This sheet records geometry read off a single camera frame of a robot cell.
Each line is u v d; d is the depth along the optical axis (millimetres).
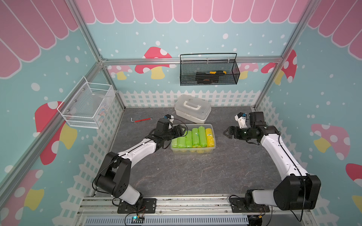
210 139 897
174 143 882
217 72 918
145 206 740
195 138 914
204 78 879
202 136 923
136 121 1094
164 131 699
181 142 889
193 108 1047
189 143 894
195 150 923
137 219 727
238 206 739
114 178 442
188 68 941
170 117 827
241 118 743
